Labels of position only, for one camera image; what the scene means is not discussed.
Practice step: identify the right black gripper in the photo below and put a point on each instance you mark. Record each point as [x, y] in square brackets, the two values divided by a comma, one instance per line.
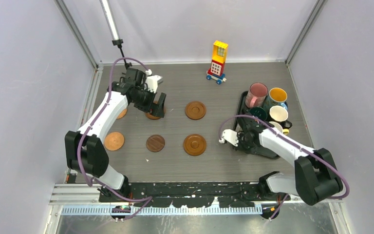
[240, 136]

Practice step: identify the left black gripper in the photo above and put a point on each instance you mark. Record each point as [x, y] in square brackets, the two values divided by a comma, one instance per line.
[157, 109]

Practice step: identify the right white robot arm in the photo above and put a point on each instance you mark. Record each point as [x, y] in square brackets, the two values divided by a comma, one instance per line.
[316, 177]

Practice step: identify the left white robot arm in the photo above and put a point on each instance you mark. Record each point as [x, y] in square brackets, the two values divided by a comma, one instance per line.
[84, 148]

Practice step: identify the wooden ringed coaster back middle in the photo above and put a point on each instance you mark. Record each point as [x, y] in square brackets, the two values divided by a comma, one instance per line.
[148, 115]

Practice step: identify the wooden ringed coaster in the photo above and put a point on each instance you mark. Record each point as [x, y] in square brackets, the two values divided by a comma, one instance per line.
[194, 144]
[148, 115]
[195, 110]

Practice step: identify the cork coaster back left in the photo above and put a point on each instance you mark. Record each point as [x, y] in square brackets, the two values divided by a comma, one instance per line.
[122, 114]

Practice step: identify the cork coaster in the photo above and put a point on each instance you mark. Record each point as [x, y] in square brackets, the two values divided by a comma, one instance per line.
[114, 141]
[122, 114]

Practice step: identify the dark walnut coaster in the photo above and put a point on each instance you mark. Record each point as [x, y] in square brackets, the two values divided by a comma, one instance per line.
[155, 143]

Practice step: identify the wooden ringed coaster back right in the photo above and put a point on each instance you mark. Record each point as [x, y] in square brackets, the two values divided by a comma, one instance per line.
[195, 110]

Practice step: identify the wooden ringed coaster front right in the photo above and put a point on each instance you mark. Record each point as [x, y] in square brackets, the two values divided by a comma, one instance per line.
[194, 144]

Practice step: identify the cork coaster front left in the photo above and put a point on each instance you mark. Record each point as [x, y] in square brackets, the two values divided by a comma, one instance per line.
[114, 141]

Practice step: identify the dark green mug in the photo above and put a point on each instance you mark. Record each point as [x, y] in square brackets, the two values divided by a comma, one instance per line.
[259, 113]

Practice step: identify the black serving tray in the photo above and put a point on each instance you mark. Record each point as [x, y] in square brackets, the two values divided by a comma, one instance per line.
[266, 152]

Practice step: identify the pink mug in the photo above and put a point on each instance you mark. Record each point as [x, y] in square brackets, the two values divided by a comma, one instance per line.
[256, 95]

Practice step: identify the blue mug yellow inside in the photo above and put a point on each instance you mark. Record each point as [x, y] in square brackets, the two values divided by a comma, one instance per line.
[277, 97]

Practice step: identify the toy brick tower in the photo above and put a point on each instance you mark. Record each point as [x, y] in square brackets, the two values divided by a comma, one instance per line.
[218, 59]

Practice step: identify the black tripod with light pole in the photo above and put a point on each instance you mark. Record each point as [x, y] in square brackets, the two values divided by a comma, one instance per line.
[108, 13]

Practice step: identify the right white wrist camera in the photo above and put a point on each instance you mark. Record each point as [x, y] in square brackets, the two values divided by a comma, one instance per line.
[229, 136]

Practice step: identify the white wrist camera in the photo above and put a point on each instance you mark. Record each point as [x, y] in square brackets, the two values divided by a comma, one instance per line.
[152, 81]
[229, 136]

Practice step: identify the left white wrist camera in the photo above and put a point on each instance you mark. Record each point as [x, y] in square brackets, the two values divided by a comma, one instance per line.
[152, 81]

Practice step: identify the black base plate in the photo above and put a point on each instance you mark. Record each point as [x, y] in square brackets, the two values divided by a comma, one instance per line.
[200, 194]

